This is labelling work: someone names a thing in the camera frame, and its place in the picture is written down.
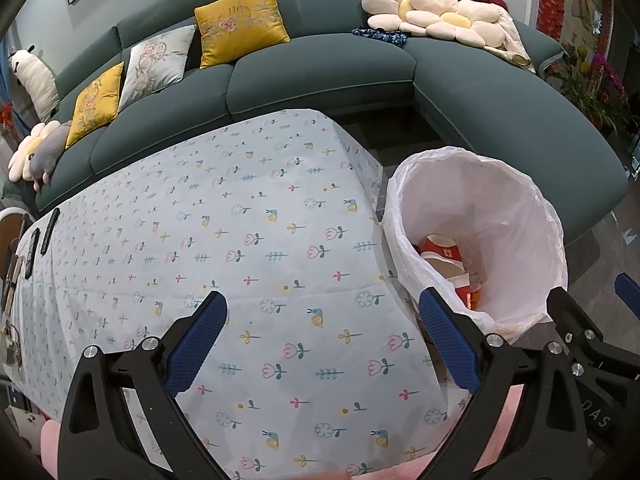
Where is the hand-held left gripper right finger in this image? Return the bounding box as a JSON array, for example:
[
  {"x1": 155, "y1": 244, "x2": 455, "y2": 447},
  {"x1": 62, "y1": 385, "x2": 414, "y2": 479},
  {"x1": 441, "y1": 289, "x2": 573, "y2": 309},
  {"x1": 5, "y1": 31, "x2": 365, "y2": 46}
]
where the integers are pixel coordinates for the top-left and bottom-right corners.
[{"x1": 418, "y1": 286, "x2": 592, "y2": 480}]

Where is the trash bin white liner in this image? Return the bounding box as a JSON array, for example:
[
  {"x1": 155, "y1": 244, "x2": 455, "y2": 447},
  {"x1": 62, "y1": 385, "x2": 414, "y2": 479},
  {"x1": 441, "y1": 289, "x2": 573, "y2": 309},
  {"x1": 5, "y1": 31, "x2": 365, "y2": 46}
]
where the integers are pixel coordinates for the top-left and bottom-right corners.
[{"x1": 382, "y1": 146, "x2": 569, "y2": 343}]

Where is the light grey embroidered cushion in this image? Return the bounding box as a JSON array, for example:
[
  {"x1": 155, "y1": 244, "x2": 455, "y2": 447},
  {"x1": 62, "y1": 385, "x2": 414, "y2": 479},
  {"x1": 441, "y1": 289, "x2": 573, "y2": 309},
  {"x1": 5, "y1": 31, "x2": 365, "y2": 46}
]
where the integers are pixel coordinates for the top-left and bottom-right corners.
[{"x1": 119, "y1": 24, "x2": 197, "y2": 110}]

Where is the large yellow embroidered cushion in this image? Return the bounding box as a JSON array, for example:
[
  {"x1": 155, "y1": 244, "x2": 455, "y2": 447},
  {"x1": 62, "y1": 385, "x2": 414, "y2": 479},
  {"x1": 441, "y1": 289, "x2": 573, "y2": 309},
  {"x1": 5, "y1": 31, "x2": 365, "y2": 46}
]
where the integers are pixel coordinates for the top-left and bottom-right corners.
[{"x1": 194, "y1": 0, "x2": 291, "y2": 70}]

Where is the pink fleece blanket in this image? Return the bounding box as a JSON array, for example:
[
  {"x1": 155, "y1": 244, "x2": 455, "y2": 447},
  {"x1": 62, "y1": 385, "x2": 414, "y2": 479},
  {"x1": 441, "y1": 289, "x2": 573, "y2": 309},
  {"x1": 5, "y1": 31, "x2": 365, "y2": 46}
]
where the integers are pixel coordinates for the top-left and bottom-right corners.
[{"x1": 40, "y1": 390, "x2": 591, "y2": 480}]

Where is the small yellow embroidered cushion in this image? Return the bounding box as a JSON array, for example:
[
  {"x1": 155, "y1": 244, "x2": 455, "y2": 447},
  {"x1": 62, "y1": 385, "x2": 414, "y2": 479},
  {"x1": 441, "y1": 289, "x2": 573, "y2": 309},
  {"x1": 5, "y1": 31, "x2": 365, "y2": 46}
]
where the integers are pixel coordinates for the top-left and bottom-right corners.
[{"x1": 65, "y1": 61, "x2": 125, "y2": 150}]

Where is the dark green sectional sofa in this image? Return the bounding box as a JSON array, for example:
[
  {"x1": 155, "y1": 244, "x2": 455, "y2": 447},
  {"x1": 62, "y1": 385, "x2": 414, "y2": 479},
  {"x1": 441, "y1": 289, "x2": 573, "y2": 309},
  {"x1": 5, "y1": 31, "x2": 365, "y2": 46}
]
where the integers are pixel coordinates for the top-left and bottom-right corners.
[{"x1": 0, "y1": 0, "x2": 628, "y2": 241}]

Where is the grey mouse plush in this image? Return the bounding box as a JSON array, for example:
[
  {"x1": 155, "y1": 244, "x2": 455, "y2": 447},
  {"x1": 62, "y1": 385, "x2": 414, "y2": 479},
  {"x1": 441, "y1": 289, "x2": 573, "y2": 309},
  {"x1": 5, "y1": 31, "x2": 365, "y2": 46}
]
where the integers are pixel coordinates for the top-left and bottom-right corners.
[{"x1": 25, "y1": 121, "x2": 72, "y2": 191}]

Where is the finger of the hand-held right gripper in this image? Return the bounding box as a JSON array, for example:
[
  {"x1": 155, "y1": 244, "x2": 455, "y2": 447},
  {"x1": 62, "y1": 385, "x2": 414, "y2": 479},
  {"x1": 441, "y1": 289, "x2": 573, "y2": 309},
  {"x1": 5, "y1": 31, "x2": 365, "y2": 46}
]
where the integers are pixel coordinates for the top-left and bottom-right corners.
[
  {"x1": 546, "y1": 286, "x2": 640, "y2": 377},
  {"x1": 615, "y1": 272, "x2": 640, "y2": 320}
]

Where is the white round side table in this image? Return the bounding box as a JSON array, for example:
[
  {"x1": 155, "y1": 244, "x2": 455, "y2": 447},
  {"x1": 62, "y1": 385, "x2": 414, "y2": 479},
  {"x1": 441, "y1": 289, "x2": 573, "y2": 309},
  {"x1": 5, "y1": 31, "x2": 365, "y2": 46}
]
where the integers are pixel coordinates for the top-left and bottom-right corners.
[{"x1": 0, "y1": 210, "x2": 33, "y2": 291}]

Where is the blue curtain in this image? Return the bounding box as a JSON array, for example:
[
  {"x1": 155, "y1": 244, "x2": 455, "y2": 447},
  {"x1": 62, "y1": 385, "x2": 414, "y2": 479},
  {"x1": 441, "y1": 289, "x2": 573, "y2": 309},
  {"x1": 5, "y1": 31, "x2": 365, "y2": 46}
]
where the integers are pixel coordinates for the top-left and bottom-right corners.
[{"x1": 0, "y1": 42, "x2": 23, "y2": 136}]

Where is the blue patterned cloth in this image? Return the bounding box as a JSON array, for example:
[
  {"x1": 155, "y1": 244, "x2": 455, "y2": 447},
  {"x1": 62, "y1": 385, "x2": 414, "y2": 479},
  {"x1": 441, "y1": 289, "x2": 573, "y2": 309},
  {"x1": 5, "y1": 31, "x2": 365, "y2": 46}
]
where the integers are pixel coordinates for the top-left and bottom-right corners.
[{"x1": 351, "y1": 26, "x2": 411, "y2": 46}]

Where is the glass jar gold handle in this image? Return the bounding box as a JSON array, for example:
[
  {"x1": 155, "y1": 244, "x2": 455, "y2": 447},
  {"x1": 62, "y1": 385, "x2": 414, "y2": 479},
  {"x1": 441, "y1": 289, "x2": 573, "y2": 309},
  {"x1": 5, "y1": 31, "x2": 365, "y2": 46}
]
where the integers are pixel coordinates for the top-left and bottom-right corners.
[{"x1": 2, "y1": 324, "x2": 23, "y2": 372}]

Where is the large framed painting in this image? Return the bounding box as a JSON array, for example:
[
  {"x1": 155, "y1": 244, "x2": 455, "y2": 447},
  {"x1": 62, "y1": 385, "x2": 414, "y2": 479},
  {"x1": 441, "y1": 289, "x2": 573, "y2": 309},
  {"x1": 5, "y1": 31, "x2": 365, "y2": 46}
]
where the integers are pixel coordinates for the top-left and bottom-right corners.
[{"x1": 565, "y1": 0, "x2": 616, "y2": 56}]

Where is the dark flat object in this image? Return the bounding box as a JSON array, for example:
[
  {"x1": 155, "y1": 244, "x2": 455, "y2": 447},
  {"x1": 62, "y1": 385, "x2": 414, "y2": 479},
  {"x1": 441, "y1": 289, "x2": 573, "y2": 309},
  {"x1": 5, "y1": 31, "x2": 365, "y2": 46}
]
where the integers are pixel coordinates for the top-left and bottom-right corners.
[{"x1": 2, "y1": 255, "x2": 26, "y2": 311}]

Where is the beige quilted blanket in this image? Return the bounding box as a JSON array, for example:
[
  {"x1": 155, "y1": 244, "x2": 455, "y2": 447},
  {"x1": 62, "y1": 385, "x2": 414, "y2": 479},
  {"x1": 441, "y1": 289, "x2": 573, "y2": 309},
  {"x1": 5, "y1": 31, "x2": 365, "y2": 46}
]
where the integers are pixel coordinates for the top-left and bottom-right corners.
[{"x1": 480, "y1": 7, "x2": 537, "y2": 73}]

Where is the white panda plush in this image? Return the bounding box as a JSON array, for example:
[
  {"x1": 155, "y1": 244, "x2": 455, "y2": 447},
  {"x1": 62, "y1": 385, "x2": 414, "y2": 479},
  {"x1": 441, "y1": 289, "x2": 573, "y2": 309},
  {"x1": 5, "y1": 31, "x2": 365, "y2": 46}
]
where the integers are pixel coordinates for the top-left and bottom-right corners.
[{"x1": 9, "y1": 45, "x2": 60, "y2": 123}]

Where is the black remote control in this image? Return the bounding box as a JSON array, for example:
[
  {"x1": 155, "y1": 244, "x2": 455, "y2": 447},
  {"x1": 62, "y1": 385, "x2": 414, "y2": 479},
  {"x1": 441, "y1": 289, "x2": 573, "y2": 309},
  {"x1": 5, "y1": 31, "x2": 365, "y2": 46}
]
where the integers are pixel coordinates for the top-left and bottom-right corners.
[
  {"x1": 22, "y1": 228, "x2": 41, "y2": 279},
  {"x1": 39, "y1": 207, "x2": 61, "y2": 256}
]

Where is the short red white paper cup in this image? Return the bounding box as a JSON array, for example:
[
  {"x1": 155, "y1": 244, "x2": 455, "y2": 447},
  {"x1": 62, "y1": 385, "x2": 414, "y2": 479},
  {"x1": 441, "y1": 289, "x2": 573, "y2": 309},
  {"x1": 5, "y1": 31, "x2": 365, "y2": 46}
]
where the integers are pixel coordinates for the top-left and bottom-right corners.
[{"x1": 419, "y1": 235, "x2": 466, "y2": 278}]

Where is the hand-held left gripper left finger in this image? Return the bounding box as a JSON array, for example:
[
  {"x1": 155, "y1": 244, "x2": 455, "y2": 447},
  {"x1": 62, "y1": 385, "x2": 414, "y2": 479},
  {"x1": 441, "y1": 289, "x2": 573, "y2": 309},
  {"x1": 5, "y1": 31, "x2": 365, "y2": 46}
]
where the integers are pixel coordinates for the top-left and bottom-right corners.
[{"x1": 57, "y1": 290, "x2": 236, "y2": 480}]

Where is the cream flower cushion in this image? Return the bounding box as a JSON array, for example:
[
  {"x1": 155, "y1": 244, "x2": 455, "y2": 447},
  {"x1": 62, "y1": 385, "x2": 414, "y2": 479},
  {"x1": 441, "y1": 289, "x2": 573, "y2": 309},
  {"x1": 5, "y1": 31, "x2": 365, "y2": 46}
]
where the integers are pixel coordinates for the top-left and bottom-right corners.
[
  {"x1": 400, "y1": 0, "x2": 508, "y2": 50},
  {"x1": 361, "y1": 0, "x2": 441, "y2": 31}
]

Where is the potted flowering plant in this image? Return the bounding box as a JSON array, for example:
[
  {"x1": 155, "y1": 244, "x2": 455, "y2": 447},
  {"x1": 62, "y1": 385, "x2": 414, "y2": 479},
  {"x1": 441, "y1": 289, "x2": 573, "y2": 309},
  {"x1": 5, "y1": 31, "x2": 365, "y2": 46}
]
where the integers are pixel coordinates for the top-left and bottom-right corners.
[{"x1": 550, "y1": 40, "x2": 633, "y2": 133}]

